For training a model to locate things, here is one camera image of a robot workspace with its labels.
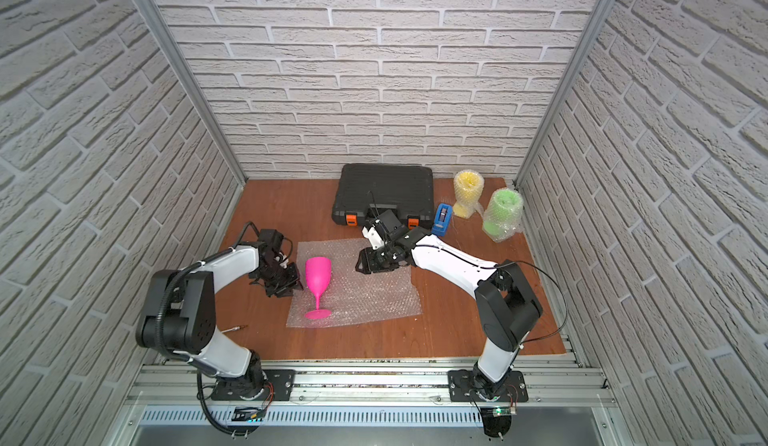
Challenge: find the pink plastic wine glass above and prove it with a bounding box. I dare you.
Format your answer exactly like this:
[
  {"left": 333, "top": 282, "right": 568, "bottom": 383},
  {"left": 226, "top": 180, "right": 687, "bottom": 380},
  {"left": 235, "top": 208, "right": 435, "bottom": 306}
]
[{"left": 305, "top": 257, "right": 332, "bottom": 320}]

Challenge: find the bubble wrap stack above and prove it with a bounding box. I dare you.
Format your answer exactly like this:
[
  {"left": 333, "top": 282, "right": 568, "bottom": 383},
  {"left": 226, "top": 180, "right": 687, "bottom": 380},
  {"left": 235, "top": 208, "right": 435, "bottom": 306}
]
[{"left": 286, "top": 238, "right": 422, "bottom": 328}]

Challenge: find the bubble wrap sheet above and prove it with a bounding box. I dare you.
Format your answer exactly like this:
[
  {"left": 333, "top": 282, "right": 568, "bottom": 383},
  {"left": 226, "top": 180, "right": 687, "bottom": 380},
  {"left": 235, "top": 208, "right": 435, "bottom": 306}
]
[
  {"left": 451, "top": 169, "right": 487, "bottom": 221},
  {"left": 481, "top": 187, "right": 526, "bottom": 243}
]

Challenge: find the yellow plastic wine glass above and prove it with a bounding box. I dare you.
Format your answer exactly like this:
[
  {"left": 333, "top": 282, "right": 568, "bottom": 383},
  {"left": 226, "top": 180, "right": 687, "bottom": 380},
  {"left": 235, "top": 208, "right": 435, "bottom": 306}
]
[{"left": 452, "top": 169, "right": 486, "bottom": 219}]

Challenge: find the green plastic wine glass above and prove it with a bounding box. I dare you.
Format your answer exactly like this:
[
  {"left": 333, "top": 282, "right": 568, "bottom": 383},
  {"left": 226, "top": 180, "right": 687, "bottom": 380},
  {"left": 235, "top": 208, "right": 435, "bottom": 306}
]
[{"left": 483, "top": 187, "right": 524, "bottom": 236}]

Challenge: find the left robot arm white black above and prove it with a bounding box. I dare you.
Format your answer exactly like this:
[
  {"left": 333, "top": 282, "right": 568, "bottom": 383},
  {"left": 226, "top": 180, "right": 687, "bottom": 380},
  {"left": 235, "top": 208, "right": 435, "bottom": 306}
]
[{"left": 135, "top": 222, "right": 303, "bottom": 398}]

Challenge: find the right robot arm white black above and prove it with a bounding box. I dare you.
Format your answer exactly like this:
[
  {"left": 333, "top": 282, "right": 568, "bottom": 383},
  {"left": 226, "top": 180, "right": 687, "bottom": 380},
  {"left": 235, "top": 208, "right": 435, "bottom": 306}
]
[{"left": 356, "top": 210, "right": 543, "bottom": 396}]

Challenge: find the blue tape dispenser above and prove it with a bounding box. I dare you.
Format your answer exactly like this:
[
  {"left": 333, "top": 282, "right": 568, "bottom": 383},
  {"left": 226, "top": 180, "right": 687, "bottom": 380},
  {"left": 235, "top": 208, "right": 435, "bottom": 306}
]
[{"left": 431, "top": 203, "right": 453, "bottom": 237}]

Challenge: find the black plastic tool case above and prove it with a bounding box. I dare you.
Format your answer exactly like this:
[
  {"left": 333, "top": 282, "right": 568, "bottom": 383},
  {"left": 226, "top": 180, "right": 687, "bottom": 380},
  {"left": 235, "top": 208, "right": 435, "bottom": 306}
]
[{"left": 331, "top": 163, "right": 435, "bottom": 229}]

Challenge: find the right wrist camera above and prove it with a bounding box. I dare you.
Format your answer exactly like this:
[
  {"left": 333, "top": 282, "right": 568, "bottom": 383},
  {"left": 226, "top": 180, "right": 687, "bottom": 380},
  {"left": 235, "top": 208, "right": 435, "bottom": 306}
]
[{"left": 362, "top": 225, "right": 385, "bottom": 250}]

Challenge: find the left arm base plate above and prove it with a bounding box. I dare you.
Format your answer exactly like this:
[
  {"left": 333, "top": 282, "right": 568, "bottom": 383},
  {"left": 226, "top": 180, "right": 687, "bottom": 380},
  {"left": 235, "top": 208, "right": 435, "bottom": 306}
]
[{"left": 210, "top": 369, "right": 296, "bottom": 402}]

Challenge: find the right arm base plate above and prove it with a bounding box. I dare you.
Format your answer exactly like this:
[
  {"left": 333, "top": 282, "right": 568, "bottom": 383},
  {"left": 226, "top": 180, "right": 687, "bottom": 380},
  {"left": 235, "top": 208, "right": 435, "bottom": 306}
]
[{"left": 447, "top": 369, "right": 529, "bottom": 405}]

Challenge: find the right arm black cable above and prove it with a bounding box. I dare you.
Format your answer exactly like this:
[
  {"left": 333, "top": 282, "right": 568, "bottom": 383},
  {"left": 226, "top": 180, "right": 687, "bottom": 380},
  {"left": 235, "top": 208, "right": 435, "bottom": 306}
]
[{"left": 419, "top": 244, "right": 568, "bottom": 345}]

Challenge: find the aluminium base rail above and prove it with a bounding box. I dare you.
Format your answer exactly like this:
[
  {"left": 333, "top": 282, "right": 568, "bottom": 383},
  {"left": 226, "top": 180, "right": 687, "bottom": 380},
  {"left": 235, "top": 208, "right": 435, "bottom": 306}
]
[{"left": 119, "top": 358, "right": 625, "bottom": 429}]

